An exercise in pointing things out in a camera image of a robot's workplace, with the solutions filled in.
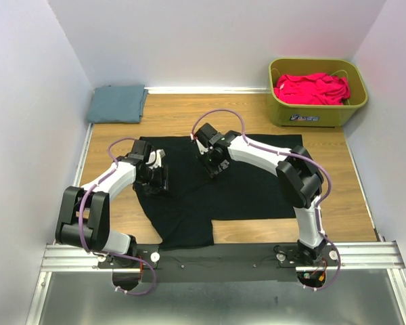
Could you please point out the black t-shirt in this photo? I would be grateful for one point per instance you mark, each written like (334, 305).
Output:
(183, 215)

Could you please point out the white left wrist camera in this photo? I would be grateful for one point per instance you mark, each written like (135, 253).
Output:
(155, 159)

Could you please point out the folded blue-grey t-shirt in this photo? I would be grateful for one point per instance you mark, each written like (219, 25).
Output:
(117, 104)

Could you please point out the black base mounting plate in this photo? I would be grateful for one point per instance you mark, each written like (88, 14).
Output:
(233, 262)

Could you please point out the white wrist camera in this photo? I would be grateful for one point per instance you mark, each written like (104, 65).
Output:
(155, 159)
(201, 148)

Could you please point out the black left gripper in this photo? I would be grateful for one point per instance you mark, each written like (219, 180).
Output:
(162, 184)

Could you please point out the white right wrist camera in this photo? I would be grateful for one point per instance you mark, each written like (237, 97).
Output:
(201, 148)

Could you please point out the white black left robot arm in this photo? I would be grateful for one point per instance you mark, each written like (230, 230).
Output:
(84, 217)

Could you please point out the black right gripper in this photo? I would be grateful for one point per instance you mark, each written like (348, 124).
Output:
(212, 170)

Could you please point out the aluminium frame rail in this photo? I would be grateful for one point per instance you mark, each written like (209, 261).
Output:
(368, 286)

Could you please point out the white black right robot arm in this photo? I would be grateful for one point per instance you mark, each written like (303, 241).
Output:
(299, 178)

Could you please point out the olive green plastic bin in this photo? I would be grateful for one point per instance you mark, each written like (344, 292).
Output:
(283, 114)

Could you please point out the pink t-shirt in bin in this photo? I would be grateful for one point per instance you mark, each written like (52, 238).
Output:
(319, 89)

